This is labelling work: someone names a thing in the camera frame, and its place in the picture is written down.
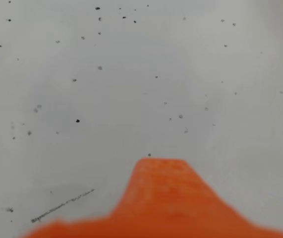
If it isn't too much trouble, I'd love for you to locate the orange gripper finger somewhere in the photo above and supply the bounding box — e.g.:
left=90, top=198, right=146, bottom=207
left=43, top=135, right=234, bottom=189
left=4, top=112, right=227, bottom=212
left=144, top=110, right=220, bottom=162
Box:
left=19, top=157, right=283, bottom=238

